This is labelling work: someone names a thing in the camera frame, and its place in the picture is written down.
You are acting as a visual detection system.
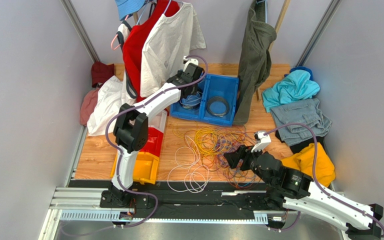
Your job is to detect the blue hat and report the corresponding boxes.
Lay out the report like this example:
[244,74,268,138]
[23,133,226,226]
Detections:
[115,0,149,21]

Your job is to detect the purple right arm hose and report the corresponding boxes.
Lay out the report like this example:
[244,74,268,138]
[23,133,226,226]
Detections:
[263,122,384,239]

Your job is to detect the white storage bin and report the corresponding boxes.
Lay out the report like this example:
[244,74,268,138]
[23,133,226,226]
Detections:
[148,109,168,133]

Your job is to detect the orange cable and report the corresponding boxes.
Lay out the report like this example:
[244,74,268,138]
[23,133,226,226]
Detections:
[181,126,263,187]

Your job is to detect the light blue jeans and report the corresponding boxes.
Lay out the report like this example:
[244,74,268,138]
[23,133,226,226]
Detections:
[270,98,332,146]

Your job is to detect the olive green garment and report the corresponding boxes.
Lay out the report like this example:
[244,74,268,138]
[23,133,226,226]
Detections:
[233,0,277,125]

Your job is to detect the yellow cloth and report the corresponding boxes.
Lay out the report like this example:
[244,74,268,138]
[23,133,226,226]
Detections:
[281,142,336,187]

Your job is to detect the maroon cloth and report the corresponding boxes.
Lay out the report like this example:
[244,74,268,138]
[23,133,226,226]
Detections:
[91,61,115,88]

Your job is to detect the white cable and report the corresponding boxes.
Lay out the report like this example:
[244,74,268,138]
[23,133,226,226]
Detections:
[166,133,213,195]

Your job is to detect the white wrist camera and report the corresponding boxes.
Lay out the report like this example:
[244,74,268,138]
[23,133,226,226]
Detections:
[251,130,272,153]
[182,56,199,72]

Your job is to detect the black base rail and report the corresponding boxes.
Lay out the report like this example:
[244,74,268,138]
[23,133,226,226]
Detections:
[50,179,296,224]

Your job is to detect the pink cable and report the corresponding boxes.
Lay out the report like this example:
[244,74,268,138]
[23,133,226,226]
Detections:
[211,126,266,191]

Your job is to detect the yellow storage bin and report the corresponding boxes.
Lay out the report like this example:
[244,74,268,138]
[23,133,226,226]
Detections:
[129,151,160,185]

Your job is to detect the white cloth on floor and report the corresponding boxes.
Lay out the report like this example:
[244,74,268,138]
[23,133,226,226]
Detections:
[87,74,137,137]

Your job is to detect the red t-shirt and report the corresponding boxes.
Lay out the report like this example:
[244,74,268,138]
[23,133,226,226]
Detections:
[122,0,182,104]

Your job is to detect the dark blue cloth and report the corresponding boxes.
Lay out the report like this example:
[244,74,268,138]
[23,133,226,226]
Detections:
[284,66,314,81]

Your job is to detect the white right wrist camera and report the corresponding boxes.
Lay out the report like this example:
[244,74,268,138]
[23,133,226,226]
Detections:
[251,130,272,153]

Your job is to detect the white t-shirt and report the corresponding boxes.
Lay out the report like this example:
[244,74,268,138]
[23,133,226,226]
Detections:
[140,1,207,98]

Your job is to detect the blue divided bin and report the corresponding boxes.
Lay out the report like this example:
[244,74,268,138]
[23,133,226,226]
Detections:
[169,74,239,127]

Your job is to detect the teal cloth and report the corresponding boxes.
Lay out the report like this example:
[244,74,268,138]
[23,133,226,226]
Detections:
[262,70,320,113]

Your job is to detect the blue cable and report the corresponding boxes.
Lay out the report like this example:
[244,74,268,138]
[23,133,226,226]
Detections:
[211,133,263,189]

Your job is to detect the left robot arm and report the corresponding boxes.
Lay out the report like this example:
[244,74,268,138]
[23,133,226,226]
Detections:
[100,58,208,208]

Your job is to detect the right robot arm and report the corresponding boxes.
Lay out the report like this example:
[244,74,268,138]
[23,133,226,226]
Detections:
[223,145,384,240]

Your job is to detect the red storage bin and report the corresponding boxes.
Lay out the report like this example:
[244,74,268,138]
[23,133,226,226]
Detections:
[140,126,164,157]

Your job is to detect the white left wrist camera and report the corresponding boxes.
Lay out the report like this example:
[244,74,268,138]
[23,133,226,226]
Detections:
[182,56,199,72]

